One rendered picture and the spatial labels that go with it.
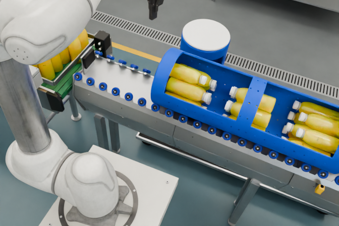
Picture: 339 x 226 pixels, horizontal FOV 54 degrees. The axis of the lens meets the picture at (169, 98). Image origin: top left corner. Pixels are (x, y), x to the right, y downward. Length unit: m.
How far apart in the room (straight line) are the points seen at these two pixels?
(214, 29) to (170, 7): 1.96
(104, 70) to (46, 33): 1.23
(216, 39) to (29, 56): 1.41
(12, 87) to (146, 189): 0.66
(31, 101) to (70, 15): 0.34
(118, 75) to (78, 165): 0.86
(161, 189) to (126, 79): 0.72
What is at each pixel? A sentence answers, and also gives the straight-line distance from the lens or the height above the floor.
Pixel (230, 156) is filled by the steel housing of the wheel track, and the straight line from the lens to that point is 1.69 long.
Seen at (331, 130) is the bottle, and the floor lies 1.14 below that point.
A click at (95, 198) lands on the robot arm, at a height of 1.26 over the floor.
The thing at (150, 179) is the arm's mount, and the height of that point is 1.05.
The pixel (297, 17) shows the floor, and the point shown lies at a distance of 4.23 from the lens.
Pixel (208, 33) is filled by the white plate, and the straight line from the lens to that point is 1.99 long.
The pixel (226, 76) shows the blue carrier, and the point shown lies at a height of 1.09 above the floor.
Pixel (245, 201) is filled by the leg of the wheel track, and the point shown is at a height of 0.40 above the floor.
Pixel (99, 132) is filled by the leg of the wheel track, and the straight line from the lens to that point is 2.19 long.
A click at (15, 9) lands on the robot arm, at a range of 0.72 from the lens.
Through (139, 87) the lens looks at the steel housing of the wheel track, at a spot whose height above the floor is 0.93.
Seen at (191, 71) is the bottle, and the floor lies 1.19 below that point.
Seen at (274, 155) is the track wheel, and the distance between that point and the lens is 1.62.
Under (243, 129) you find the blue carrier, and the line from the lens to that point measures 1.48.
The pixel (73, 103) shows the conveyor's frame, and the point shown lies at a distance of 2.69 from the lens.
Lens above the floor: 2.27
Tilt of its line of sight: 50 degrees down
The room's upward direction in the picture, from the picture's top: 6 degrees clockwise
